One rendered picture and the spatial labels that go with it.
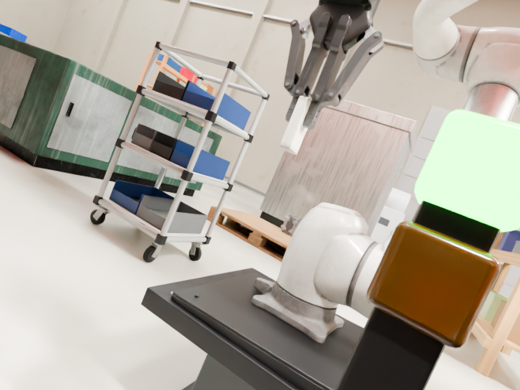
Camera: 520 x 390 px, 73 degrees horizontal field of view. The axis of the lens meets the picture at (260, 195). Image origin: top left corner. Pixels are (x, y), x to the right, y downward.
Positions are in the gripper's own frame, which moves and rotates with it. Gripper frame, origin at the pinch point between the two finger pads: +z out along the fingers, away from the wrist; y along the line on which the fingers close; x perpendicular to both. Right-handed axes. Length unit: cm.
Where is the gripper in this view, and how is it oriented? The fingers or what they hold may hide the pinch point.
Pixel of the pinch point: (298, 125)
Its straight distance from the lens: 47.0
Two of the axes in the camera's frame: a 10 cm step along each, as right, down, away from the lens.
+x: -4.1, -1.6, -9.0
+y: -8.3, -3.4, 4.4
